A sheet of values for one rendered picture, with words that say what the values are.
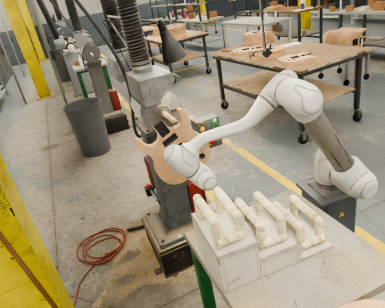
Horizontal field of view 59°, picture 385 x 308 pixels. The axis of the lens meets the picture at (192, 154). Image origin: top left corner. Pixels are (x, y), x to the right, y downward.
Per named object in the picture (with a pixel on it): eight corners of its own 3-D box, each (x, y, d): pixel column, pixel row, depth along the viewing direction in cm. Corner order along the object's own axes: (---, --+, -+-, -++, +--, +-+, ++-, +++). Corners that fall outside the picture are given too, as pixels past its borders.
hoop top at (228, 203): (212, 193, 128) (211, 187, 127) (220, 190, 129) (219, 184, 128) (235, 222, 111) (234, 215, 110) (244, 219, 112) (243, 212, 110)
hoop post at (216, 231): (212, 244, 115) (208, 222, 111) (220, 240, 116) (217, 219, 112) (216, 249, 113) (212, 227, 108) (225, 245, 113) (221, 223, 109)
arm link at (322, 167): (331, 168, 206) (332, 136, 196) (352, 182, 190) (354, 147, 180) (308, 176, 203) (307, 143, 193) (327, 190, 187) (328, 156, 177)
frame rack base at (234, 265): (196, 247, 140) (189, 213, 133) (229, 233, 144) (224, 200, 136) (224, 294, 117) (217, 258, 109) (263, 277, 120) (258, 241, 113)
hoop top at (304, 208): (287, 201, 143) (287, 194, 141) (293, 198, 143) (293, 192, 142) (318, 227, 125) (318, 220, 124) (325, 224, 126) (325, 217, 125)
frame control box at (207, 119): (182, 149, 241) (175, 115, 230) (208, 140, 247) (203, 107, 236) (195, 162, 220) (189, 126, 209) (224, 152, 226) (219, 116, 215)
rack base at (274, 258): (228, 234, 144) (225, 217, 139) (262, 221, 148) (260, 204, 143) (262, 278, 120) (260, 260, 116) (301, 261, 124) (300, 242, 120)
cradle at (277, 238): (257, 245, 121) (256, 239, 120) (284, 234, 124) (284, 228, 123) (262, 252, 118) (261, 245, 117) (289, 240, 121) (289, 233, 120)
